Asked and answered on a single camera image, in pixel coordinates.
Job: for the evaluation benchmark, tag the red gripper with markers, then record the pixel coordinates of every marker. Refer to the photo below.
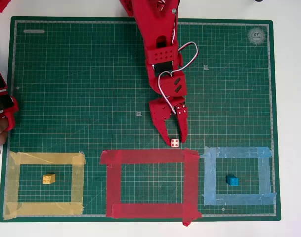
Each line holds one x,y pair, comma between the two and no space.
158,108

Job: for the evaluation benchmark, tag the red cube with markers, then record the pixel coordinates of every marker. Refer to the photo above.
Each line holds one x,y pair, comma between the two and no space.
175,142

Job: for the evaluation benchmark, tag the red leader arm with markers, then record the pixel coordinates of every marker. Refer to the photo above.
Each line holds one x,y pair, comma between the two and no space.
14,108

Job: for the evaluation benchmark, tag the red robot arm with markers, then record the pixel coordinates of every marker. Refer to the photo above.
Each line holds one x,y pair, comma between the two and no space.
155,29

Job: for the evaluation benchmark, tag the blue cube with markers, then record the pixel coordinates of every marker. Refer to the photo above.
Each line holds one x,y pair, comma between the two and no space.
232,180

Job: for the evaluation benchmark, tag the red tape square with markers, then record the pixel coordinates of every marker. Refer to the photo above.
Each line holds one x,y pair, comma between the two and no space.
145,209

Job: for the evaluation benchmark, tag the blue tape square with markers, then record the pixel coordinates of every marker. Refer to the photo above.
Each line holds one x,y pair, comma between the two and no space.
239,199

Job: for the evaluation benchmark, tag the yellow cube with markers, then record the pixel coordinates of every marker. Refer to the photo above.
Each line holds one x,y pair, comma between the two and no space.
48,179

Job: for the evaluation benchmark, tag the yellow tape square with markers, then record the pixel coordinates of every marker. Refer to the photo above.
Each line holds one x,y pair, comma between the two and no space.
41,209

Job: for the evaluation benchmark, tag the green cutting mat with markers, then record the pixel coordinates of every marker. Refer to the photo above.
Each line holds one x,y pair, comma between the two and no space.
91,86

